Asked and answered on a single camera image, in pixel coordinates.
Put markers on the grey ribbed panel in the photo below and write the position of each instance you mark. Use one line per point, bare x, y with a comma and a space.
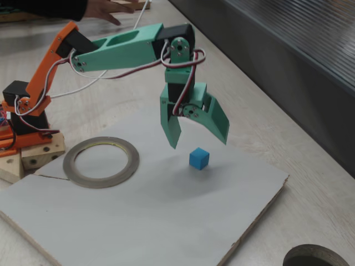
305, 33

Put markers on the pale wooden block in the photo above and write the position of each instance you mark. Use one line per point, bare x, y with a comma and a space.
11, 169

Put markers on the wooden block with holes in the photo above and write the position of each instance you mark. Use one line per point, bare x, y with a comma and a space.
41, 158

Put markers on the grey painted wooden board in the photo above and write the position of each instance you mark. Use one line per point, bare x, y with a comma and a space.
138, 216

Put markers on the person's hand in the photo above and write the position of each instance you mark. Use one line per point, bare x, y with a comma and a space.
102, 9

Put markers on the black sleeved forearm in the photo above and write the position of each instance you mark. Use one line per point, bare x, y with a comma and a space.
50, 7

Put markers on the red circuit board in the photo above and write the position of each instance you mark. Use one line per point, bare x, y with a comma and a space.
4, 116

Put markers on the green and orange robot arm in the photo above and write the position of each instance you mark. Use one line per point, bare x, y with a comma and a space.
122, 47

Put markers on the blue cube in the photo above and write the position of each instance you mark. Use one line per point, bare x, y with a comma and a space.
199, 159

